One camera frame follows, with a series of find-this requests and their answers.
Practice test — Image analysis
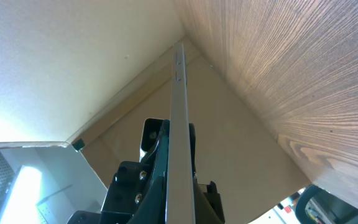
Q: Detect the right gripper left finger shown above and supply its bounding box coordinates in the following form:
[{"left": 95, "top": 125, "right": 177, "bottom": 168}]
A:
[{"left": 99, "top": 118, "right": 170, "bottom": 224}]

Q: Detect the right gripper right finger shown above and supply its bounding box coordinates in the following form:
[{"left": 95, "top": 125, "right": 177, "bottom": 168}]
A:
[{"left": 189, "top": 123, "right": 225, "bottom": 224}]

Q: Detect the blue Galaxy smartphone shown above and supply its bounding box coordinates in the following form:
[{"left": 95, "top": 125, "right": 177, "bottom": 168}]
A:
[{"left": 165, "top": 43, "right": 196, "bottom": 224}]

